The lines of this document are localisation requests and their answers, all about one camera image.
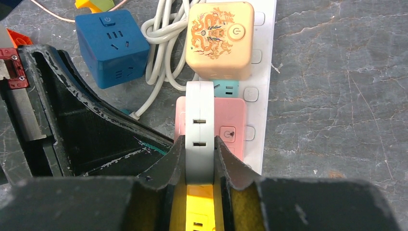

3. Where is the orange semicircle block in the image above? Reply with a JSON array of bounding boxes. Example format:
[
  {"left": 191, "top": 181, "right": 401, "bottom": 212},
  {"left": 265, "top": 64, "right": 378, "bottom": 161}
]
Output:
[{"left": 7, "top": 28, "right": 33, "bottom": 48}]

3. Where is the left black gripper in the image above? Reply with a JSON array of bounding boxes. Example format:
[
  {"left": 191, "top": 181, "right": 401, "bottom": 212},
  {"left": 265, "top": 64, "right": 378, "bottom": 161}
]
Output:
[{"left": 0, "top": 45, "right": 173, "bottom": 184}]

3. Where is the white coiled cord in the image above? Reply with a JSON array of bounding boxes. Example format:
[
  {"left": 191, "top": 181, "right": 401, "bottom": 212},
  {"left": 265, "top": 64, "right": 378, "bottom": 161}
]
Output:
[{"left": 132, "top": 0, "right": 208, "bottom": 120}]

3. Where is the yellow cube socket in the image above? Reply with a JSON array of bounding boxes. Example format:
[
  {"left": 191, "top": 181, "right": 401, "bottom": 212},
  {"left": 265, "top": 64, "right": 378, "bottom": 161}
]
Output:
[{"left": 169, "top": 183, "right": 267, "bottom": 231}]

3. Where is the white adapter plug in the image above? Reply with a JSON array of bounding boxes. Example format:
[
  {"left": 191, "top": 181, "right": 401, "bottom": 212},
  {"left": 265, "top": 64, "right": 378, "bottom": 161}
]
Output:
[{"left": 185, "top": 81, "right": 215, "bottom": 185}]

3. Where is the teal power strip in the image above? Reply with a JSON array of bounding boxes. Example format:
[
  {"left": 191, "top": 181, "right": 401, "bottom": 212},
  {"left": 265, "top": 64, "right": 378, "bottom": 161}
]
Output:
[{"left": 120, "top": 109, "right": 132, "bottom": 115}]

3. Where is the thin pink usb cable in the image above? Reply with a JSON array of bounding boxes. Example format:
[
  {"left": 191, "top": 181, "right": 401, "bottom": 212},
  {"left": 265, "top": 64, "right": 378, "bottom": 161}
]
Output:
[{"left": 30, "top": 0, "right": 128, "bottom": 24}]

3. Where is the blue cube socket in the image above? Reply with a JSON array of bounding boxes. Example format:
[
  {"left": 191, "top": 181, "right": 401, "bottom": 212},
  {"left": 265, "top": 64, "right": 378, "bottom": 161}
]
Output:
[{"left": 75, "top": 10, "right": 150, "bottom": 89}]

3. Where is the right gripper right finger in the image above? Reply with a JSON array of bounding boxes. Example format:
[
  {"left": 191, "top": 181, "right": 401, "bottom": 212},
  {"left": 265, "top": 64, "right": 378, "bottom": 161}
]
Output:
[{"left": 214, "top": 137, "right": 400, "bottom": 231}]

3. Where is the yellow orange toy block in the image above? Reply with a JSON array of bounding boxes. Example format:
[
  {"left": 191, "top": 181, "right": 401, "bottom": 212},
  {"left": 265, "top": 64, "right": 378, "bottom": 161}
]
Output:
[{"left": 75, "top": 0, "right": 115, "bottom": 13}]

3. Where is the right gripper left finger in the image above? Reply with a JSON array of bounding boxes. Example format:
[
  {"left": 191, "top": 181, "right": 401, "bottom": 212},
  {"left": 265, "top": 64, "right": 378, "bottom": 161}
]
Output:
[{"left": 0, "top": 136, "right": 186, "bottom": 231}]

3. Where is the pink cube socket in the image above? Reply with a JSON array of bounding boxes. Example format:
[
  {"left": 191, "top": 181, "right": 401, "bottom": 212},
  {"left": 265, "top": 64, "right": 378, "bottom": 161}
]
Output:
[{"left": 174, "top": 96, "right": 246, "bottom": 161}]

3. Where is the white long power strip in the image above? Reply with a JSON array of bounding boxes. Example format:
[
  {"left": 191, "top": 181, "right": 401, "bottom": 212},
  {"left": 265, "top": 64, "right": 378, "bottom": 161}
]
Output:
[{"left": 194, "top": 0, "right": 276, "bottom": 173}]

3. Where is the beige dragon cube socket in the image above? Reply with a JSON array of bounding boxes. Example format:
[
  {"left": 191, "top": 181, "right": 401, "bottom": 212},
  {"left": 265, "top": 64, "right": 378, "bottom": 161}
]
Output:
[{"left": 186, "top": 1, "right": 255, "bottom": 81}]

